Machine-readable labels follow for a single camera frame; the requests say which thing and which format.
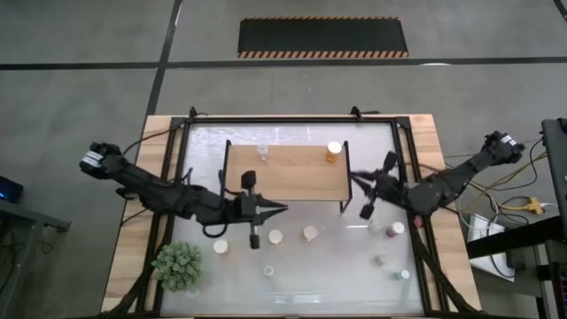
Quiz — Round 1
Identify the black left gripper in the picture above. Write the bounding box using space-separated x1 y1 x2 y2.
220 169 290 251

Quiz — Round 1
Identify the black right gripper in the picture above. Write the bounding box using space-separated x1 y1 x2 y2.
349 151 407 222

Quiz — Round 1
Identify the purple medicine bottle white cap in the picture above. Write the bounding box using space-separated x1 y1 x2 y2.
384 221 407 239

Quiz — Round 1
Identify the green artificial potted plant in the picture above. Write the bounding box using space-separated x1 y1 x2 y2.
151 241 204 293

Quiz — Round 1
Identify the white box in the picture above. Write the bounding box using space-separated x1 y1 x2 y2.
467 214 517 281

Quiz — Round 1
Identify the black hazard-striped floor mat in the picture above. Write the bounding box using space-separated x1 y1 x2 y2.
237 16 410 59

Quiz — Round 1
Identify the black metal stand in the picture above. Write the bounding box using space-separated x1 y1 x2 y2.
465 215 567 319

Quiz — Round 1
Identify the yellow power splitter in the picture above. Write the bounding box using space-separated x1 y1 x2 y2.
522 198 545 216

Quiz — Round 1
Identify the black equipment rack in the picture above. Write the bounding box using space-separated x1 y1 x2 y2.
540 117 567 218

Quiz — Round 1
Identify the grey metal side table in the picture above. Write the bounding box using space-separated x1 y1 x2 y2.
0 198 72 307

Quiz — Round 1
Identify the black device blue light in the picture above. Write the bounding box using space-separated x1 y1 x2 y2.
0 175 25 205

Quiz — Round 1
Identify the wooden shelf black metal frame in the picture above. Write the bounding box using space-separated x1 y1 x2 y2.
220 139 354 214

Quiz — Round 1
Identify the black aluminium table frame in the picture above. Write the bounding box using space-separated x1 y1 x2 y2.
105 113 475 316

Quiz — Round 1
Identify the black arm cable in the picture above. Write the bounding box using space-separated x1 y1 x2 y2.
120 126 187 157

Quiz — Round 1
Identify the yellow floor cable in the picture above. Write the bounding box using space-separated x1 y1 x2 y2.
460 152 549 191

